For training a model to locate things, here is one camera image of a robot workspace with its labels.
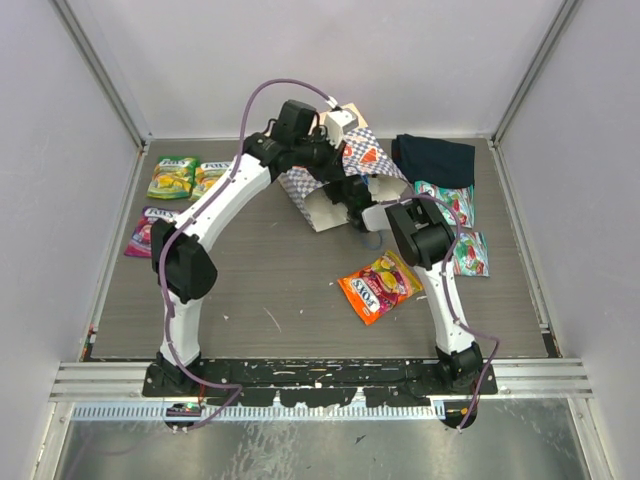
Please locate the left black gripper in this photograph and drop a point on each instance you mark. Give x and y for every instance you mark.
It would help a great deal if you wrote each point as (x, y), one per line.
(332, 166)

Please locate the dark blue folded cloth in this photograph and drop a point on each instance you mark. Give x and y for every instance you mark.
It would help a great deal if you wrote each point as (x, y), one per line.
(440, 162)

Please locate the slotted cable duct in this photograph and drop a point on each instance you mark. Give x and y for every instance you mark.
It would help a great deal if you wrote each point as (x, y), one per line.
(167, 411)

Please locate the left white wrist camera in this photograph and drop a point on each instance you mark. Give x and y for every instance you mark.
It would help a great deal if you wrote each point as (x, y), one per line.
(338, 122)

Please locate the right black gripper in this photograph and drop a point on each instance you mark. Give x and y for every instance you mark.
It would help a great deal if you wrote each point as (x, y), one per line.
(331, 190)

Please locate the orange fruit candy bag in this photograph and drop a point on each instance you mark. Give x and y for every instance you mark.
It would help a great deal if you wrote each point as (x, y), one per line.
(379, 287)

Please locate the blue checkered paper bag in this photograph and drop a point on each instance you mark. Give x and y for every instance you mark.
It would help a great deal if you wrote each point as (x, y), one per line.
(370, 177)

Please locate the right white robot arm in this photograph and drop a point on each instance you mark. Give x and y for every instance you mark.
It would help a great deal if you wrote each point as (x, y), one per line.
(423, 261)

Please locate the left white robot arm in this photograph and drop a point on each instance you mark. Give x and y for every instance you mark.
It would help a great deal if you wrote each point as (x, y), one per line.
(181, 252)

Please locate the yellow green candy bag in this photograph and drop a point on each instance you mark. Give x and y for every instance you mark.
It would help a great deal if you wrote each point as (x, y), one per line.
(173, 177)
(206, 175)

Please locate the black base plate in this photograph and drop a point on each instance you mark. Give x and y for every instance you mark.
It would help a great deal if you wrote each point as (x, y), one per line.
(393, 382)

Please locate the green snack packet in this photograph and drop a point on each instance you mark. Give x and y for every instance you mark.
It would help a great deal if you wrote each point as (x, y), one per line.
(459, 200)

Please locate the purple berries snack bag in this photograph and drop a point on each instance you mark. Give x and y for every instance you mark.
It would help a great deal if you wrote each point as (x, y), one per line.
(139, 244)

